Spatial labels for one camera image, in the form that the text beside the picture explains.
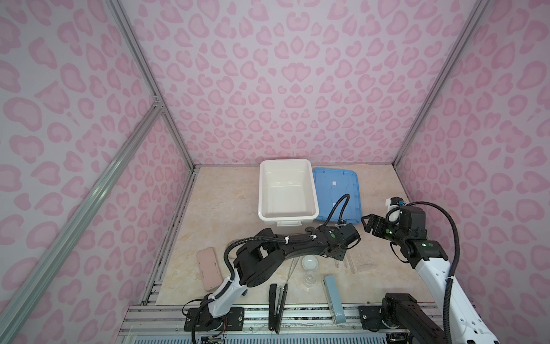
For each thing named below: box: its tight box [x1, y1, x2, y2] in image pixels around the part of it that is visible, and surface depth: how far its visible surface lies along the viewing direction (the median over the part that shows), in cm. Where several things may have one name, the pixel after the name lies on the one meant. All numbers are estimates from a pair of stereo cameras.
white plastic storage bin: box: [257, 159, 320, 231], surface depth 104 cm
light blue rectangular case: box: [320, 275, 346, 324], surface depth 74 cm
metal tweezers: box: [286, 256, 300, 284], surface depth 87 cm
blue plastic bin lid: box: [312, 167, 363, 225], surface depth 112 cm
